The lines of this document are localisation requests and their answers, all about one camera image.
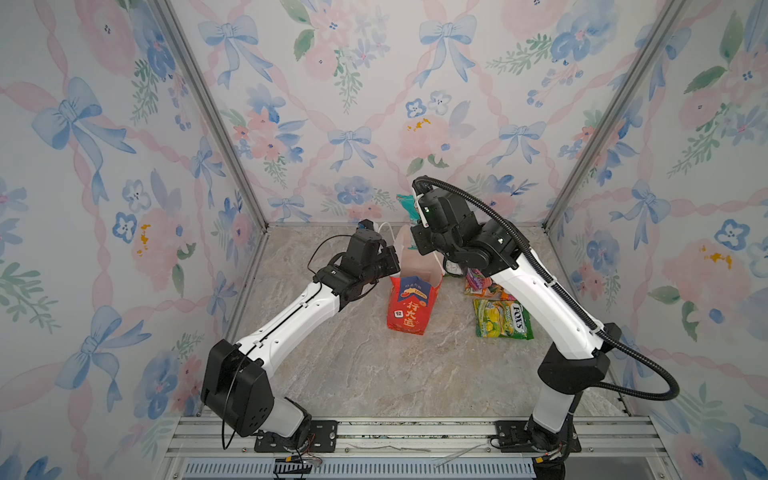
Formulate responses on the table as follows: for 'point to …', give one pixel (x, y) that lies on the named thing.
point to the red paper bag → (413, 292)
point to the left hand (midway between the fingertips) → (402, 253)
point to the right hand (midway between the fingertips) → (424, 219)
